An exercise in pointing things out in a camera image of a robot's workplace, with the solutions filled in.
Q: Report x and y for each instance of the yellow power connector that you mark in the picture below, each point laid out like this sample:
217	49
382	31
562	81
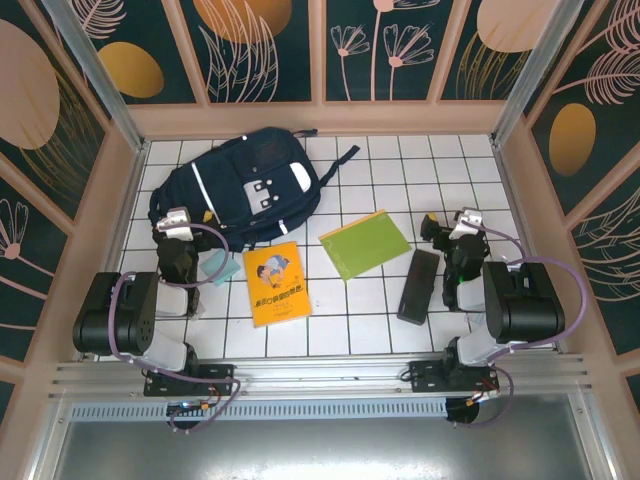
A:
471	401

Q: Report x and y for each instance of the yellow cartoon cover book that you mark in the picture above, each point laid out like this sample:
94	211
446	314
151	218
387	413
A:
275	300

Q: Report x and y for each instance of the grey metal panel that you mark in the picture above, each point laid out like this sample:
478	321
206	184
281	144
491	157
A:
320	450

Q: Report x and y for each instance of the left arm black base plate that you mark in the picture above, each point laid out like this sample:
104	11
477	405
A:
215	377

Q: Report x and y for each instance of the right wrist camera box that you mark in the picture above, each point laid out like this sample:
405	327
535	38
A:
467	222

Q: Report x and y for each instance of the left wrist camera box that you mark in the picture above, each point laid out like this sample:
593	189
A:
175	222

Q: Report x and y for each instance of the navy blue backpack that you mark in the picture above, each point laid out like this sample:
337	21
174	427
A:
240	170

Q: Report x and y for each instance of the clear plastic piece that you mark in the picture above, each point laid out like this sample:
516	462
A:
199	312

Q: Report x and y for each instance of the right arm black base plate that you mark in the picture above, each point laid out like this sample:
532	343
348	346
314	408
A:
425	377

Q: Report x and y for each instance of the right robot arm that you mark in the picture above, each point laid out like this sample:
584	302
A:
525	300

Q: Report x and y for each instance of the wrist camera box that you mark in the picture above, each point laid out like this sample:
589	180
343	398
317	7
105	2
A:
467	222
175	222

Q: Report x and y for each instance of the aluminium side rail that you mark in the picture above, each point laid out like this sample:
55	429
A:
511	200
131	190

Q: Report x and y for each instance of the aluminium mounting rail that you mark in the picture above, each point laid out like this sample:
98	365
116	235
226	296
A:
320	372

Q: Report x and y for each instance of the black pencil case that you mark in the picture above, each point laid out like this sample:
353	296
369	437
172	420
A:
419	285

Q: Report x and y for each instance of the light teal eraser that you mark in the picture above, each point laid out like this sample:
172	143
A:
220	267

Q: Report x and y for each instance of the small circuit board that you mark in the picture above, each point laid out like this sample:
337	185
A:
187	406

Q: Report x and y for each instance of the aluminium corner post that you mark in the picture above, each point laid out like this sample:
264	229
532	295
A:
532	75
102	85

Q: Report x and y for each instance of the green notebook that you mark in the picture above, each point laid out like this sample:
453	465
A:
365	245

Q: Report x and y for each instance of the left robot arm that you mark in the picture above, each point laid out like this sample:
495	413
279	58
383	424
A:
115	315

